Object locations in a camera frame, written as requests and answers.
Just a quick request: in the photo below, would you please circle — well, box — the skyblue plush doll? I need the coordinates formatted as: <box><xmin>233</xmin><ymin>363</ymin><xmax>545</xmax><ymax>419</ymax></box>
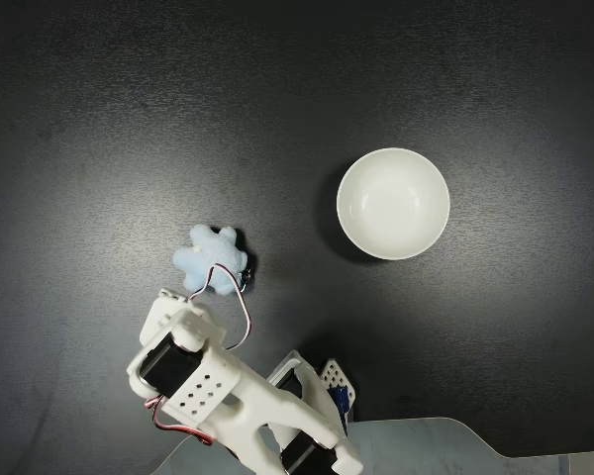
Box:
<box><xmin>171</xmin><ymin>224</ymin><xmax>254</xmax><ymax>298</ymax></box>

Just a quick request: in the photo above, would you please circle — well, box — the red white gripper servo cable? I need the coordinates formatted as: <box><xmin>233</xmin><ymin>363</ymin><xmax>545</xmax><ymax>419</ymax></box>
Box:
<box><xmin>187</xmin><ymin>264</ymin><xmax>254</xmax><ymax>352</ymax></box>

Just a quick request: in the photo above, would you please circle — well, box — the red white arm cable bundle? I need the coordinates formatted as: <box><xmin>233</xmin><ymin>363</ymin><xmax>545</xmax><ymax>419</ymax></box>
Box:
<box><xmin>145</xmin><ymin>394</ymin><xmax>215</xmax><ymax>445</ymax></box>

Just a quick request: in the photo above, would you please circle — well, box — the white bowl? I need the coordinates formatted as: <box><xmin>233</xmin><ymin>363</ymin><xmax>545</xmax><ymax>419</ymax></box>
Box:
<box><xmin>336</xmin><ymin>147</ymin><xmax>451</xmax><ymax>261</ymax></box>

